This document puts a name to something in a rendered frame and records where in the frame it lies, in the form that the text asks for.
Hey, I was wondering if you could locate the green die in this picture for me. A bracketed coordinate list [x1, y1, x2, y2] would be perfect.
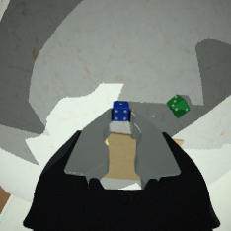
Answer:
[167, 95, 190, 118]

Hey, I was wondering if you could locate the blue die with white pips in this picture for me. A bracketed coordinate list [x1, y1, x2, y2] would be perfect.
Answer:
[113, 101, 129, 121]

